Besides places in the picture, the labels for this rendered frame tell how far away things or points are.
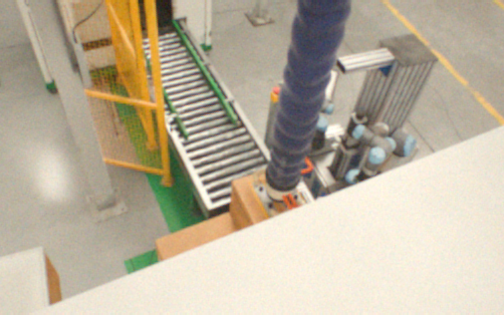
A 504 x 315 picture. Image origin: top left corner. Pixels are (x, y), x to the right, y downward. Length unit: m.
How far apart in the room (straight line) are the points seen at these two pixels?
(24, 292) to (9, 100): 2.95
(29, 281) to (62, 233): 1.36
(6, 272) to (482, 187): 2.82
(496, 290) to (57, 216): 4.16
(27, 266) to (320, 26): 2.10
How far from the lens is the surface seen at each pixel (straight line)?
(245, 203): 3.08
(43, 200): 4.46
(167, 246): 3.37
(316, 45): 1.98
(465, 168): 0.31
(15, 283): 2.93
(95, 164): 3.73
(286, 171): 2.62
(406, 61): 2.64
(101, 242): 4.09
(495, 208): 0.30
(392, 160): 2.81
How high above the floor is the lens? 3.53
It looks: 51 degrees down
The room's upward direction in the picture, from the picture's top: 8 degrees clockwise
